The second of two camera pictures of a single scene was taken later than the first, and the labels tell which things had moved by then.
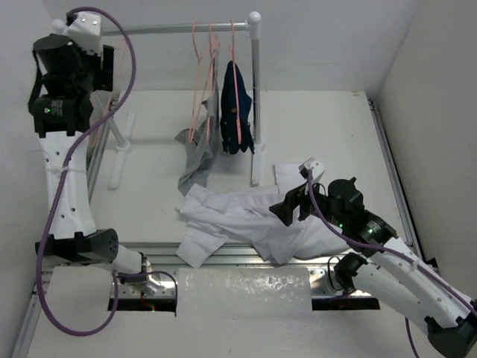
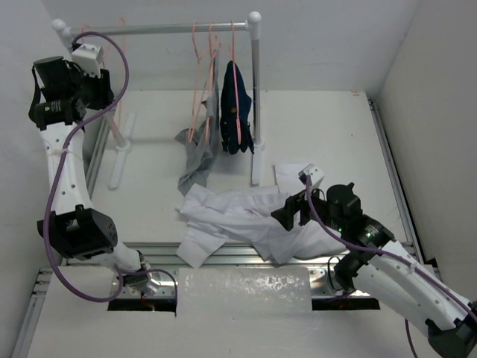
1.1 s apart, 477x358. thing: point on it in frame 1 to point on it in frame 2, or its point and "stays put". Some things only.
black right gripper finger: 306,208 stays put
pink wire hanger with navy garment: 235,86 stays put
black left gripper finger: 107,71 to 106,95
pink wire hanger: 108,110 to 117,129
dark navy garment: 228,121 stays put
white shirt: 215,218 stays put
